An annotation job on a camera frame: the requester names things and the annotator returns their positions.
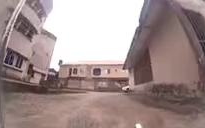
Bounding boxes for beige two-storey building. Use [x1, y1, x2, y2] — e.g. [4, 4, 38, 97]
[57, 60, 130, 92]

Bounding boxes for white car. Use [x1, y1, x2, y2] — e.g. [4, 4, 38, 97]
[121, 85, 131, 94]

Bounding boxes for brown dirt road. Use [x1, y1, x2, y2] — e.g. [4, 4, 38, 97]
[1, 89, 205, 128]

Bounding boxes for beige building with grille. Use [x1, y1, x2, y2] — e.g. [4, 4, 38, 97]
[122, 0, 205, 95]

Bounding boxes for bushes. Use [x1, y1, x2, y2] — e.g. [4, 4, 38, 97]
[151, 82, 205, 99]

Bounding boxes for pale multi-storey building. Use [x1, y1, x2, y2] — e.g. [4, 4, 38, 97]
[0, 0, 54, 88]

